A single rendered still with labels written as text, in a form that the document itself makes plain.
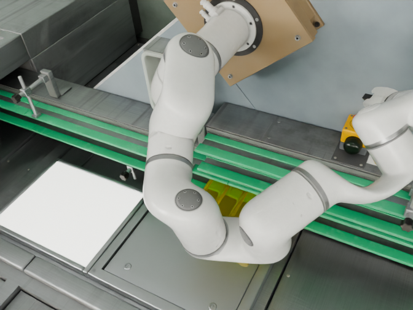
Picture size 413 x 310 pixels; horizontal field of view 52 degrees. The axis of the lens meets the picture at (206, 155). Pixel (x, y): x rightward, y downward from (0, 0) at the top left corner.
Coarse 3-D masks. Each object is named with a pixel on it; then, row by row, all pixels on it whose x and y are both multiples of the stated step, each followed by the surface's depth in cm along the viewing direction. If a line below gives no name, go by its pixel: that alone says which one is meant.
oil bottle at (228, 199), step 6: (228, 186) 124; (222, 192) 123; (228, 192) 123; (234, 192) 123; (240, 192) 123; (222, 198) 121; (228, 198) 121; (234, 198) 121; (240, 198) 122; (222, 204) 120; (228, 204) 120; (234, 204) 120; (222, 210) 118; (228, 210) 118; (222, 216) 117; (228, 216) 117
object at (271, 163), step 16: (208, 144) 122; (224, 144) 122; (240, 144) 121; (224, 160) 117; (240, 160) 116; (256, 160) 116; (272, 160) 116; (288, 160) 115; (272, 176) 112; (352, 176) 109; (400, 192) 104; (384, 208) 101; (400, 208) 101
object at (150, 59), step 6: (144, 54) 124; (150, 54) 123; (156, 54) 122; (162, 54) 121; (144, 60) 126; (150, 60) 128; (156, 60) 130; (144, 66) 127; (150, 66) 129; (156, 66) 131; (144, 72) 129; (150, 72) 130; (150, 78) 131; (150, 84) 132; (150, 90) 133; (150, 96) 135; (150, 102) 137
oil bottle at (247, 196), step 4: (248, 192) 122; (244, 196) 121; (248, 196) 121; (252, 196) 121; (240, 200) 120; (244, 200) 120; (248, 200) 120; (240, 204) 119; (244, 204) 119; (236, 208) 118; (240, 208) 118; (232, 212) 118; (236, 212) 117; (232, 216) 116; (236, 216) 116
